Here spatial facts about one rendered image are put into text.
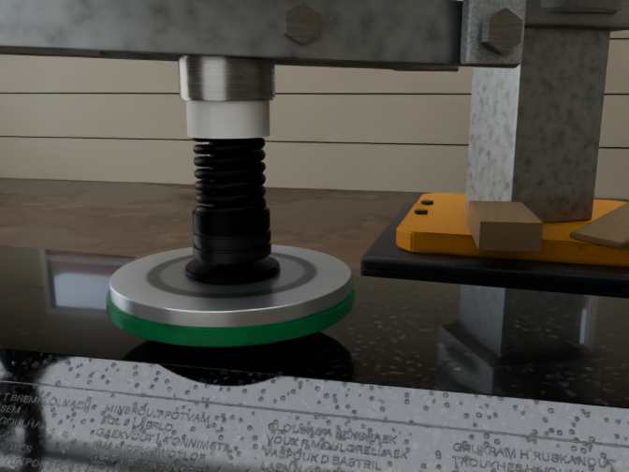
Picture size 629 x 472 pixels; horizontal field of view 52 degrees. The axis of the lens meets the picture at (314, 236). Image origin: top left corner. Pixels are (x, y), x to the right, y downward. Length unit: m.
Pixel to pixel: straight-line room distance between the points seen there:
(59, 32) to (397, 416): 0.36
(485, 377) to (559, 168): 0.87
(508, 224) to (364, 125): 5.65
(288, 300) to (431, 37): 0.24
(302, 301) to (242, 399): 0.09
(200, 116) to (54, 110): 7.51
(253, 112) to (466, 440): 0.30
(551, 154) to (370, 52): 0.86
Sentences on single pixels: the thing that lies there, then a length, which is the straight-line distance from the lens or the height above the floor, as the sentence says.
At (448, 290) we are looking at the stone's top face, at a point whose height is 0.82.
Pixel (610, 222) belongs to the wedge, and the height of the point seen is 0.81.
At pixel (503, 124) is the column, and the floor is 0.97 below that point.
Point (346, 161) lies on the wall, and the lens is 6.75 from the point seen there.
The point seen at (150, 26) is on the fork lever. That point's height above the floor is 1.08.
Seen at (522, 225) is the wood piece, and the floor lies 0.83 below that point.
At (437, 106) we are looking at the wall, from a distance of 6.62.
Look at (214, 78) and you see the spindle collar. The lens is 0.52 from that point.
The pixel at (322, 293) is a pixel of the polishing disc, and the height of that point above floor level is 0.88.
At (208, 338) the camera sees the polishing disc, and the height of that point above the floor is 0.86.
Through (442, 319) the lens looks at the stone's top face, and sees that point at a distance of 0.63.
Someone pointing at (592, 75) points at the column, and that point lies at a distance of 1.37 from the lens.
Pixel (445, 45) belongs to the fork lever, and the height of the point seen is 1.07.
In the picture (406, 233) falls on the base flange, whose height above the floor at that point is 0.77.
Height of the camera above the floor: 1.04
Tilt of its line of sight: 13 degrees down
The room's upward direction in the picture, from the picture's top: straight up
